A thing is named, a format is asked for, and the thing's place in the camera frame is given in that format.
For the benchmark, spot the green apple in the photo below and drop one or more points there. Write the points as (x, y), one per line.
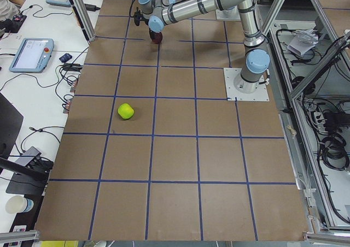
(125, 111)

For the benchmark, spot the dark red apple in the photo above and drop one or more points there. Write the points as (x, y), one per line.
(156, 37)

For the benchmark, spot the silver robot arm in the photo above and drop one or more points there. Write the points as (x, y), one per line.
(159, 13)

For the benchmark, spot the black usb hub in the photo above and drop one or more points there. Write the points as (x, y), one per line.
(74, 67)

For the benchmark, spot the small dark blue pouch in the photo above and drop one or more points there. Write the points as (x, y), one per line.
(66, 57)

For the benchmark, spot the crumpled white paper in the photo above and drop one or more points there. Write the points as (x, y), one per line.
(303, 41)

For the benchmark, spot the black monitor stand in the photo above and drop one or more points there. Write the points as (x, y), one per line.
(30, 171)

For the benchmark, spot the white paper cup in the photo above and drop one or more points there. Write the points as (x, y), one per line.
(19, 204)

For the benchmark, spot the person at desk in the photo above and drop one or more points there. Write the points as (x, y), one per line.
(9, 8)

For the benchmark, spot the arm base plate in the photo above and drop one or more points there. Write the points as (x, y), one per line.
(239, 90)
(228, 15)

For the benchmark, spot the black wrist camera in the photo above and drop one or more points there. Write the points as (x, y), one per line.
(138, 17)

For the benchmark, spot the aluminium frame post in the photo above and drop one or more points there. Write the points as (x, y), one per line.
(84, 21)

